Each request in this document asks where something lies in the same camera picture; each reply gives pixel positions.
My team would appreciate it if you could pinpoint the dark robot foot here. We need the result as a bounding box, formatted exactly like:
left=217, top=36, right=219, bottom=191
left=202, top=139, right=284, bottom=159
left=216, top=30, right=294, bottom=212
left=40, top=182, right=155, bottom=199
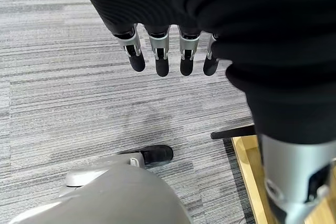
left=140, top=144, right=174, bottom=167

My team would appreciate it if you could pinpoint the silver robot leg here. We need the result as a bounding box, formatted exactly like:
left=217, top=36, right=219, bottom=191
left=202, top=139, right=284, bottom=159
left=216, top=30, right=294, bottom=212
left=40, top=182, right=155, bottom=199
left=10, top=151, right=194, bottom=224

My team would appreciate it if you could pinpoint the black metal bar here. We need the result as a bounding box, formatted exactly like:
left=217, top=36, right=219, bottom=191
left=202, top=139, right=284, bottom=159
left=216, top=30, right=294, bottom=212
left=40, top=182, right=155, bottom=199
left=211, top=123, right=257, bottom=140

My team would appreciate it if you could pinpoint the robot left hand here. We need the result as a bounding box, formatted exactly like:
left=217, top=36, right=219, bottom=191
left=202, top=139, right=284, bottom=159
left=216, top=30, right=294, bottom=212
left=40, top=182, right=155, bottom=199
left=71, top=0, right=336, bottom=224

